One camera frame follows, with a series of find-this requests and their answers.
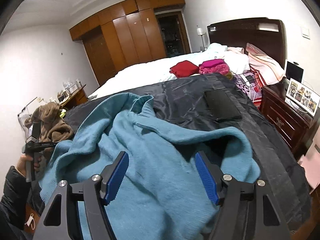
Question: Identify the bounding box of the teal knitted sweater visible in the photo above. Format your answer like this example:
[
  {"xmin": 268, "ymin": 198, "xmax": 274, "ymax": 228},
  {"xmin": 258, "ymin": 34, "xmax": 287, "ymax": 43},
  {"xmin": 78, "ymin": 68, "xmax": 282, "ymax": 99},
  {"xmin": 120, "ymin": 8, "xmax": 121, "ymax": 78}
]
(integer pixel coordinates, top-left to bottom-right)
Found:
[{"xmin": 39, "ymin": 93, "xmax": 260, "ymax": 239}]

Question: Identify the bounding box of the left forearm black sleeve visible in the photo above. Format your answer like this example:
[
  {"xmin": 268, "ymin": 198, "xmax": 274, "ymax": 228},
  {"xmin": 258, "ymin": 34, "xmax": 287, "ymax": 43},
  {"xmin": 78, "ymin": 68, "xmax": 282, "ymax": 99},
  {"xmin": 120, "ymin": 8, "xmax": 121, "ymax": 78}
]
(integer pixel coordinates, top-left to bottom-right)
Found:
[{"xmin": 0, "ymin": 166, "xmax": 33, "ymax": 239}]

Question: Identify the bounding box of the person's left hand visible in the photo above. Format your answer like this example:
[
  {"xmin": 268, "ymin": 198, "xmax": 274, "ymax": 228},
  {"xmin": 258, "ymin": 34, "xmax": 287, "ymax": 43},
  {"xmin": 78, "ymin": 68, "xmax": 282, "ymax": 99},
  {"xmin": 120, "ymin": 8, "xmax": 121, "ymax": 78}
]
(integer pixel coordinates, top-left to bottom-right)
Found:
[{"xmin": 15, "ymin": 154, "xmax": 41, "ymax": 177}]

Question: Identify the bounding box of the brown fleece garment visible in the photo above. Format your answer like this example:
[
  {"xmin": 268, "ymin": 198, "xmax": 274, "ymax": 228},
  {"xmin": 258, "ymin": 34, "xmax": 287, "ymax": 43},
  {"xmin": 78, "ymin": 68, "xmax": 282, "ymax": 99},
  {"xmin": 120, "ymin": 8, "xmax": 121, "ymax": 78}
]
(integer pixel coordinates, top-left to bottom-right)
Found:
[{"xmin": 23, "ymin": 102, "xmax": 74, "ymax": 152}]

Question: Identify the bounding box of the wooden side desk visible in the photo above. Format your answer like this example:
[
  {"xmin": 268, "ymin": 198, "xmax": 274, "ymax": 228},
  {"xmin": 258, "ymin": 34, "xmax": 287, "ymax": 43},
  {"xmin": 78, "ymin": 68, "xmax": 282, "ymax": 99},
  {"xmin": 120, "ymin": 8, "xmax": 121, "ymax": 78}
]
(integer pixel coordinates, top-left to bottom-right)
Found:
[{"xmin": 59, "ymin": 85, "xmax": 88, "ymax": 110}]

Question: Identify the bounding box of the black satin bed cover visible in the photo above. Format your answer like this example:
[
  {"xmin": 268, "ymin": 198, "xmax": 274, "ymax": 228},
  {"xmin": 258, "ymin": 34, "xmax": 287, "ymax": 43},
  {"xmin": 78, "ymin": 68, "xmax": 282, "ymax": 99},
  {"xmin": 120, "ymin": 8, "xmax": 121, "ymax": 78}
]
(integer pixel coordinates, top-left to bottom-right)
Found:
[{"xmin": 64, "ymin": 73, "xmax": 313, "ymax": 230}]

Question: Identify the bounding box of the dark wooden nightstand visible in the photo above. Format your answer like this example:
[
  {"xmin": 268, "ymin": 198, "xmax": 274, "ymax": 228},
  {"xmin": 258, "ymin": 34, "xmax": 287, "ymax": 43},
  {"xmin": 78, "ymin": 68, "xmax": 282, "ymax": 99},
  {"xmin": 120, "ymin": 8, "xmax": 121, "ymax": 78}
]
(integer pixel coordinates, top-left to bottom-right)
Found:
[{"xmin": 260, "ymin": 81, "xmax": 319, "ymax": 159}]

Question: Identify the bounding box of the floral patterned bedsheet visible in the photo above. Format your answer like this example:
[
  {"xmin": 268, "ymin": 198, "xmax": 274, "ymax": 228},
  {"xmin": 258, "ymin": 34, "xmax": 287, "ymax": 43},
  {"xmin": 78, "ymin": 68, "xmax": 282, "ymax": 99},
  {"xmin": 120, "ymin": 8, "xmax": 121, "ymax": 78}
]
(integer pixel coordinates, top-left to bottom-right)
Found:
[{"xmin": 234, "ymin": 71, "xmax": 262, "ymax": 109}]

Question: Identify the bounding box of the red folded garment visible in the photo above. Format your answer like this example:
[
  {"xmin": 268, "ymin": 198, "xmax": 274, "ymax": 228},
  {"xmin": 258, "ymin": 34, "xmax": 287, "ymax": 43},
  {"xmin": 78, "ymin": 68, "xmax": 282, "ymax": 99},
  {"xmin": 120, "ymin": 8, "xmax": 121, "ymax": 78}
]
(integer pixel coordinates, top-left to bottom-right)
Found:
[{"xmin": 170, "ymin": 60, "xmax": 199, "ymax": 78}]

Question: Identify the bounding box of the magenta folded garment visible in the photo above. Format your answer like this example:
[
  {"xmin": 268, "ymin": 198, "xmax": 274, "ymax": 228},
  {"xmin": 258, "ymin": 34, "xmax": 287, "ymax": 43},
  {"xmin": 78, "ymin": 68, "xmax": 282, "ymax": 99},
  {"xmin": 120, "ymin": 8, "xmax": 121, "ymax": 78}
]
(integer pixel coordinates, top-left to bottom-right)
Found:
[{"xmin": 199, "ymin": 59, "xmax": 229, "ymax": 75}]

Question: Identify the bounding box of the white bed quilt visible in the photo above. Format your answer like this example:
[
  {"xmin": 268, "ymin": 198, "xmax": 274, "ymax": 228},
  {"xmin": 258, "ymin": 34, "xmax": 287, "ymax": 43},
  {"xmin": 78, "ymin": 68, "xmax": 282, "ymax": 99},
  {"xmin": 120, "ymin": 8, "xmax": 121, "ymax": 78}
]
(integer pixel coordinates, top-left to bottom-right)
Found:
[{"xmin": 88, "ymin": 43, "xmax": 249, "ymax": 100}]

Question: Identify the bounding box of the pink striped pillow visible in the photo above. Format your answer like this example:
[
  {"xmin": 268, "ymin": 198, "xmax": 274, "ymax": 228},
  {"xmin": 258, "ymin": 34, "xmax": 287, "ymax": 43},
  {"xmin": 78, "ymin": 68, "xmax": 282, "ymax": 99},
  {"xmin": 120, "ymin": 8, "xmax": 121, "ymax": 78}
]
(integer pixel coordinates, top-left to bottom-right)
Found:
[{"xmin": 246, "ymin": 43, "xmax": 285, "ymax": 86}]

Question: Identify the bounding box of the small tablet screen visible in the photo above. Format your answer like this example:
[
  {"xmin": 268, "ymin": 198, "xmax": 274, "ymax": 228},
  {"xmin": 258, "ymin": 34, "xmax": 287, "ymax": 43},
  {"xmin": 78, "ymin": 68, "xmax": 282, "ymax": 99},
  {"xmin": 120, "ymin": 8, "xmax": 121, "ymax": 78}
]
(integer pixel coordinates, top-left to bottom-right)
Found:
[{"xmin": 285, "ymin": 60, "xmax": 304, "ymax": 83}]

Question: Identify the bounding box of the brown wooden wardrobe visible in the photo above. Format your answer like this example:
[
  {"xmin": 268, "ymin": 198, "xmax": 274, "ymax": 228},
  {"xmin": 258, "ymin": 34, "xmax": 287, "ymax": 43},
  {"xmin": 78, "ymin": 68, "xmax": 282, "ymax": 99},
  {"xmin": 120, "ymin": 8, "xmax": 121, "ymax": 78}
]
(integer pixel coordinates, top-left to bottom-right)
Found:
[{"xmin": 69, "ymin": 0, "xmax": 185, "ymax": 86}]

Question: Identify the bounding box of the white bedside lamp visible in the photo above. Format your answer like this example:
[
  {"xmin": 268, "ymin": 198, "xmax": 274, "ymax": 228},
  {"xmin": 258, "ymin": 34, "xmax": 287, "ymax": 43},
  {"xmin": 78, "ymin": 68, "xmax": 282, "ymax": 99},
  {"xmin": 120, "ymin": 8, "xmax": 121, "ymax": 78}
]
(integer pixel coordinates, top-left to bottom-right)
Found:
[{"xmin": 196, "ymin": 27, "xmax": 206, "ymax": 51}]

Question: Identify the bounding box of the dark doorway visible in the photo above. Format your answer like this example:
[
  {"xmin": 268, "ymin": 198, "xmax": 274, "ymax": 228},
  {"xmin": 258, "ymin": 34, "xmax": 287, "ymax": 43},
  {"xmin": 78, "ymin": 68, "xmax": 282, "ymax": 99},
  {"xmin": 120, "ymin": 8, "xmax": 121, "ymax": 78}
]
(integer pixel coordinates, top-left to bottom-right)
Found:
[{"xmin": 156, "ymin": 11, "xmax": 190, "ymax": 57}]

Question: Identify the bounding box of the dark wooden headboard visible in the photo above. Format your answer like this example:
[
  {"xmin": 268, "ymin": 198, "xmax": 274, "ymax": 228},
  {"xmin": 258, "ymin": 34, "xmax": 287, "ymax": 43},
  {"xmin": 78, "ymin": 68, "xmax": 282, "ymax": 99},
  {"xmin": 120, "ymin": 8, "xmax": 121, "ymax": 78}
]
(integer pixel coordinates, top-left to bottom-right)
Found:
[{"xmin": 207, "ymin": 17, "xmax": 286, "ymax": 68}]

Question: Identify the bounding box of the photo collage frame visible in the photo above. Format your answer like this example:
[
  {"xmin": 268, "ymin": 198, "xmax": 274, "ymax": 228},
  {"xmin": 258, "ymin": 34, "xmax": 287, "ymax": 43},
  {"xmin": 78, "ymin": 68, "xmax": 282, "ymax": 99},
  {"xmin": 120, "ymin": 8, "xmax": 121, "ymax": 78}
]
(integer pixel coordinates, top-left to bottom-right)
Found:
[{"xmin": 286, "ymin": 78, "xmax": 319, "ymax": 117}]

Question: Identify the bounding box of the white wall switch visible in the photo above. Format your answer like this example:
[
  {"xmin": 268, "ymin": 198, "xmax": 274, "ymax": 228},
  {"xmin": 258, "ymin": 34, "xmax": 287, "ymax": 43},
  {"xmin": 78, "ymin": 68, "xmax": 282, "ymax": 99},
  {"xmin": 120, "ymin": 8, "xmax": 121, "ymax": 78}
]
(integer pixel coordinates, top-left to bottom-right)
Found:
[{"xmin": 302, "ymin": 28, "xmax": 310, "ymax": 40}]

